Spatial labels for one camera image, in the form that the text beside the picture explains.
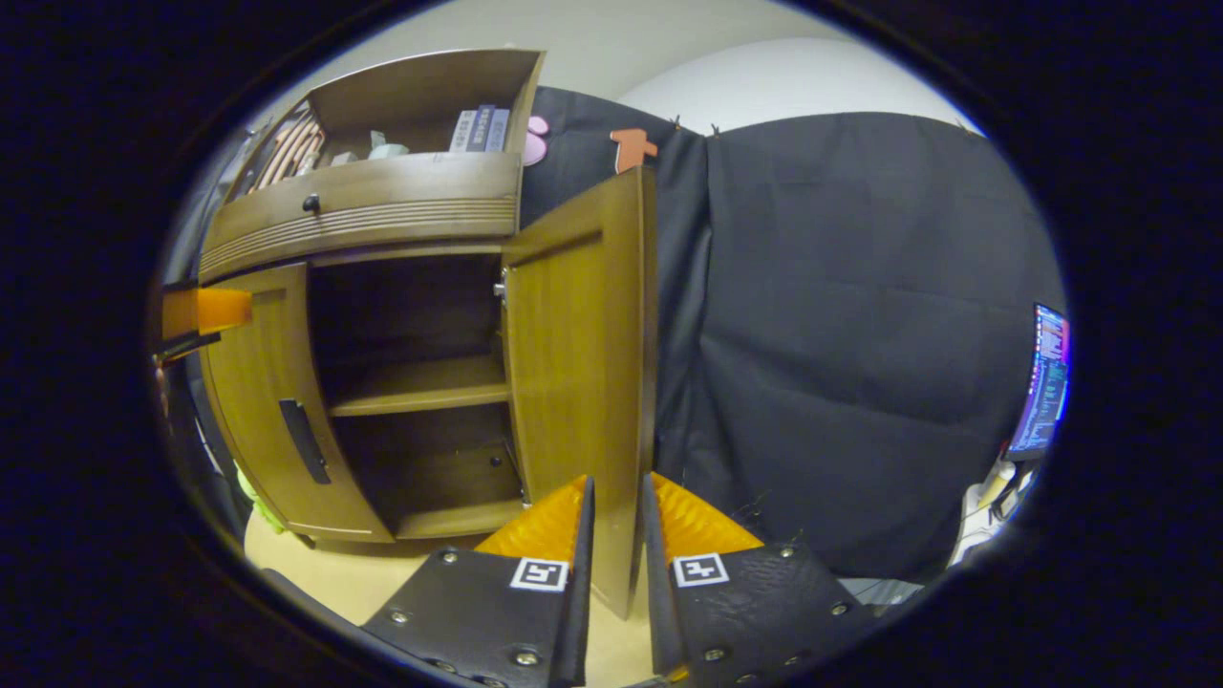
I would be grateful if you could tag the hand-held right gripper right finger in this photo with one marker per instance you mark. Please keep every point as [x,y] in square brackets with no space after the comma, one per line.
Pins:
[657,592]

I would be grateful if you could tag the wooden double-door shoe cabinet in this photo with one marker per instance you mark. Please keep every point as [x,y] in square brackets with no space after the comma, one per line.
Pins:
[420,382]

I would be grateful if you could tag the light blue book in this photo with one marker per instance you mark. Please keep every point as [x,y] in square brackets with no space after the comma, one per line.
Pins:
[498,130]

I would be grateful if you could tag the white desk clutter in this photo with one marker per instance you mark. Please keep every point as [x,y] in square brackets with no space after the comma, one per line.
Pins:
[975,535]

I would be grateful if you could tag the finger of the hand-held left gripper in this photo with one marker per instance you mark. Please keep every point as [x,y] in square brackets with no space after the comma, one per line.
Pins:
[215,311]

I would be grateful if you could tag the wooden drawer with black knob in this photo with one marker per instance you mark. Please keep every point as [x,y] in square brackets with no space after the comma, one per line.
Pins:
[382,205]

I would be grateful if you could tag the black backdrop cloth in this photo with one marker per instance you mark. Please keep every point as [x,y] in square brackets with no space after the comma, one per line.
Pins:
[860,287]

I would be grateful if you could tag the computer monitor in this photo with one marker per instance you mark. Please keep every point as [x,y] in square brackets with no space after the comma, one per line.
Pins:
[1046,382]

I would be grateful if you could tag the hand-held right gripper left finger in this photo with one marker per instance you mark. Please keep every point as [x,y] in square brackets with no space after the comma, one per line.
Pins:
[581,592]

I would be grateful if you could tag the wooden cabinet door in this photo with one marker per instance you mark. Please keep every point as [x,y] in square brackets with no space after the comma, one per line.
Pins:
[258,382]
[573,334]

